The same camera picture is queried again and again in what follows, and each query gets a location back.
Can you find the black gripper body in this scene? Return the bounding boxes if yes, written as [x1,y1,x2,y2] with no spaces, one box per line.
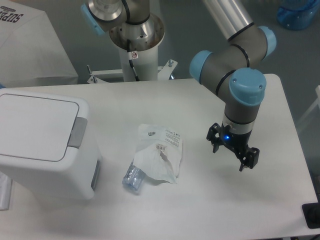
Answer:
[217,121,252,153]

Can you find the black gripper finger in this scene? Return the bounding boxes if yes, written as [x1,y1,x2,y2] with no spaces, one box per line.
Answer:
[206,123,223,153]
[235,147,260,172]

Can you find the white push-lid trash can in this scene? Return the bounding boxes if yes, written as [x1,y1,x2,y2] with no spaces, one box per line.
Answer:
[0,88,102,200]

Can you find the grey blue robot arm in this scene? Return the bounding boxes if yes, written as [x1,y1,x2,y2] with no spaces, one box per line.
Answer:
[81,0,277,169]

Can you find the crumpled white paper bag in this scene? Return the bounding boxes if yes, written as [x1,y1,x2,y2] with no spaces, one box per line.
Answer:
[133,124,183,184]

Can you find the black device at edge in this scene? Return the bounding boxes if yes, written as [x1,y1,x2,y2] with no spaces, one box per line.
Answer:
[302,202,320,229]

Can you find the crushed clear plastic bottle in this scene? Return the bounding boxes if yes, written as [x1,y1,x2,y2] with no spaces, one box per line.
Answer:
[122,161,146,192]

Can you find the blue water jug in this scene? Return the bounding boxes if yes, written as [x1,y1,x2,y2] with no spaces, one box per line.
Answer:
[276,0,320,31]

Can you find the white printed cloth cover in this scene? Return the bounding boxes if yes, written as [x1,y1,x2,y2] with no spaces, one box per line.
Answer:
[0,0,78,88]

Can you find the clear plastic bag left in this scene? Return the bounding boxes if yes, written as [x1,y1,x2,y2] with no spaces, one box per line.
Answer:
[0,172,13,211]

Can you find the white frame at right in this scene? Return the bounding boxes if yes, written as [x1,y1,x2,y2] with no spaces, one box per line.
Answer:
[296,85,320,133]

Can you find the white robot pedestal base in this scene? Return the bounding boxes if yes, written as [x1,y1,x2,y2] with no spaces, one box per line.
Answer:
[87,13,178,84]

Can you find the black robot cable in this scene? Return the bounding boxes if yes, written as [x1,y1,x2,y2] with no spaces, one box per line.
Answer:
[126,39,140,82]

